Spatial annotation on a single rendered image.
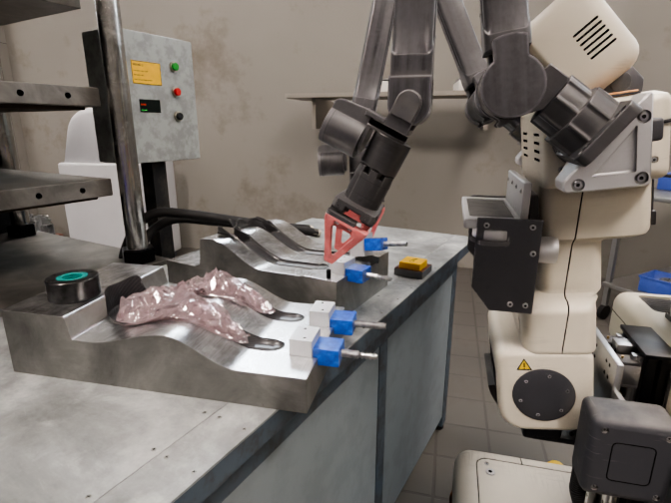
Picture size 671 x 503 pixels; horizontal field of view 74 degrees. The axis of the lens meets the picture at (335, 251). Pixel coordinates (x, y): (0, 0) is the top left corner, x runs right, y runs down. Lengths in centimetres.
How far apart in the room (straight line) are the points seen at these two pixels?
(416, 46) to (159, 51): 117
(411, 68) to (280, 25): 359
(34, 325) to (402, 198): 337
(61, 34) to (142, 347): 480
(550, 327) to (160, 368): 64
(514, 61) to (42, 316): 76
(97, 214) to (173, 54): 263
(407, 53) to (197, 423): 57
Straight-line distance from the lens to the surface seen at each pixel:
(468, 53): 109
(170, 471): 61
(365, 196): 65
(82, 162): 423
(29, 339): 87
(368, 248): 101
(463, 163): 386
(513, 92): 62
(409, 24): 66
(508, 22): 65
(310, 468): 96
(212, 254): 109
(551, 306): 85
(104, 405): 76
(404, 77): 64
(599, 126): 65
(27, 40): 566
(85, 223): 428
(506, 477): 142
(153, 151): 164
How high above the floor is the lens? 119
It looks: 16 degrees down
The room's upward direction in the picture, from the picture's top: straight up
